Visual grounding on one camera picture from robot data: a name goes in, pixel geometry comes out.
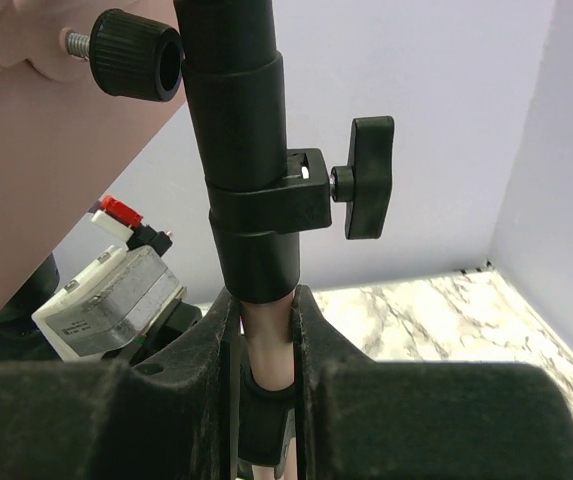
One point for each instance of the pink folding music stand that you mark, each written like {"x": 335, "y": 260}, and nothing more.
{"x": 85, "y": 85}

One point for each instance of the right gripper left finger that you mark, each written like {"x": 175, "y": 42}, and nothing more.
{"x": 173, "y": 416}

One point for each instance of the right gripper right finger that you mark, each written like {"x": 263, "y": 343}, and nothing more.
{"x": 357, "y": 418}

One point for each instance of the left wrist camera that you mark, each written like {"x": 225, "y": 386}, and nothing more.
{"x": 118, "y": 299}

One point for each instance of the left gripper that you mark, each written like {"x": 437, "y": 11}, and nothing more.
{"x": 21, "y": 340}

